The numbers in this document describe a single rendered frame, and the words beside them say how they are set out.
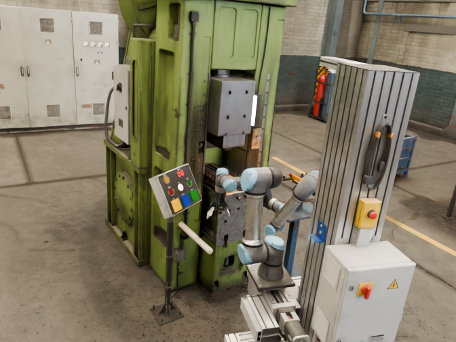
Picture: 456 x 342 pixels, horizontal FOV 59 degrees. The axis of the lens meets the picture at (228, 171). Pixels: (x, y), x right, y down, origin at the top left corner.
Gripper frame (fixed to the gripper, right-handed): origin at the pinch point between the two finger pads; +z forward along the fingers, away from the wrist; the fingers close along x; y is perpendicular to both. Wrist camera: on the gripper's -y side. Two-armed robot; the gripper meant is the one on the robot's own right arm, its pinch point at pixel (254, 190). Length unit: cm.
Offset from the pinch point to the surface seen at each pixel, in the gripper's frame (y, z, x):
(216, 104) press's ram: -58, 32, -17
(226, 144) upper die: -28.6, 26.9, -9.3
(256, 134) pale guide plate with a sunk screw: -30, 39, 28
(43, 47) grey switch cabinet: -57, 556, -34
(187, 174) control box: -13, 19, -46
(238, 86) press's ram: -71, 26, -2
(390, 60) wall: -52, 450, 783
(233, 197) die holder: 14.2, 21.8, -3.2
